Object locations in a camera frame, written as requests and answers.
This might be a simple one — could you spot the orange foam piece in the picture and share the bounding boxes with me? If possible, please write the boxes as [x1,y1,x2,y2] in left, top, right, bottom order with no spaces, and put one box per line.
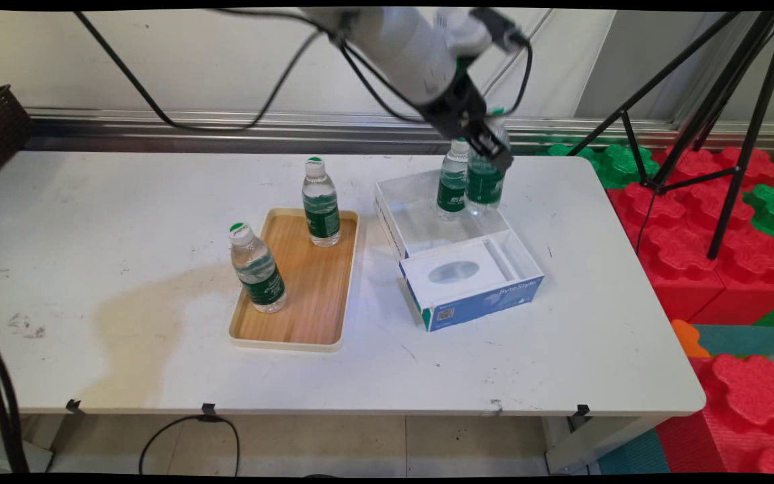
[670,319,712,359]

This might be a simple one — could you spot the large red foam block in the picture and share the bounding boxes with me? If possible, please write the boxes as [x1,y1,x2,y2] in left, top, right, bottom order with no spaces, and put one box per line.
[606,147,774,326]

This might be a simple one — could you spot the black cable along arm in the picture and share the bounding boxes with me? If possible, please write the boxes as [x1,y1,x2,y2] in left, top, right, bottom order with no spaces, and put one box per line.
[331,34,431,126]

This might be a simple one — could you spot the teal foam mat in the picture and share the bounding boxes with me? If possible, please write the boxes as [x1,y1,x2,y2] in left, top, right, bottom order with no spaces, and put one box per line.
[692,323,774,358]

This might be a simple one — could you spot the green foam block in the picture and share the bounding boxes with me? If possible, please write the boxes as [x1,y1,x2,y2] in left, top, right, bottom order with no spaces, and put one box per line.
[540,136,662,190]
[742,183,774,261]

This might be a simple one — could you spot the black camera tripod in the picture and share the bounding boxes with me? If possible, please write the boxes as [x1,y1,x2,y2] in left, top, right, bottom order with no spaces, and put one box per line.
[566,9,774,260]

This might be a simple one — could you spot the white table leg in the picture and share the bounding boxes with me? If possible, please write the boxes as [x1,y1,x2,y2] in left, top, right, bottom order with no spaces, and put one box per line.
[540,414,660,475]

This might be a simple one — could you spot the black cable under table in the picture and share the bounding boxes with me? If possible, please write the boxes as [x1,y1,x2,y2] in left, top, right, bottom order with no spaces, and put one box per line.
[138,414,241,476]

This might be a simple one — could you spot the clear water bottle green label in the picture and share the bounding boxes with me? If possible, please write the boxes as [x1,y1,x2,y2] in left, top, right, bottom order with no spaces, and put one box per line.
[228,222,288,315]
[465,108,511,218]
[436,138,470,222]
[302,157,342,248]

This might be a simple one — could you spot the wooden tray with cream rim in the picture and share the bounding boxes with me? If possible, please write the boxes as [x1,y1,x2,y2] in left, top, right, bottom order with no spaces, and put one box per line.
[228,207,360,353]

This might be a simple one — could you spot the metal wall rail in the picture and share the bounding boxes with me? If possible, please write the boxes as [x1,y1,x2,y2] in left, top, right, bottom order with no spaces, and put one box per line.
[23,106,774,154]

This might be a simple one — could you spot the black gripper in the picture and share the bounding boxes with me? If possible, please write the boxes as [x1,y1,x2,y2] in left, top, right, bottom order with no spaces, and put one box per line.
[419,70,515,173]

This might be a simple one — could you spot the white and blue cardboard box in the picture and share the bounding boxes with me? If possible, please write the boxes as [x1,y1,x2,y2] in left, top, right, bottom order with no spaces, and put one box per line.
[374,167,545,333]

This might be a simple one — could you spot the long black hanging cable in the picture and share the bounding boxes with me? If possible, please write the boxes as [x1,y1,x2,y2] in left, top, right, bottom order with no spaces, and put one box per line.
[73,9,326,133]

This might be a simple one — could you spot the short black camera cable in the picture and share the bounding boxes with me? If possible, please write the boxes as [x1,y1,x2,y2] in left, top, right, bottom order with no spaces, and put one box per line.
[503,37,535,116]

